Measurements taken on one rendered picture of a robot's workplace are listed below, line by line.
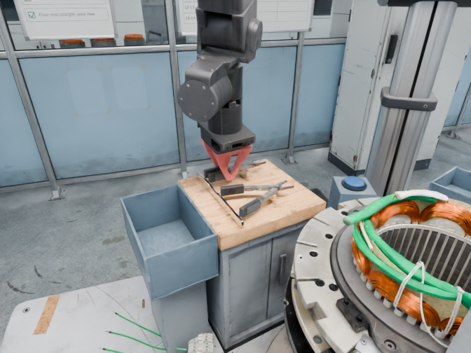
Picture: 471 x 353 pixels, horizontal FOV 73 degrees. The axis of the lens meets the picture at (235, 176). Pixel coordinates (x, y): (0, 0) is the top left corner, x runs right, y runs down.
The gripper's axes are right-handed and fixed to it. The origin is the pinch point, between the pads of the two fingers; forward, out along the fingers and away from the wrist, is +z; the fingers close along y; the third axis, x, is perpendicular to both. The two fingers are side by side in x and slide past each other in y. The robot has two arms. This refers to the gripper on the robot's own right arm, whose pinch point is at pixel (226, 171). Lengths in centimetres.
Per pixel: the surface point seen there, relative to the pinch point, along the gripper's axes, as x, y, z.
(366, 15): 179, -135, 0
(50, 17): -20, -196, -3
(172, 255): -15.1, 13.2, 1.6
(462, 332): -0.2, 40.6, -9.3
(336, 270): -0.5, 28.7, -3.7
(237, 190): -1.2, 6.8, -0.8
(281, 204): 4.7, 11.3, 1.4
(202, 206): -7.1, 5.5, 1.4
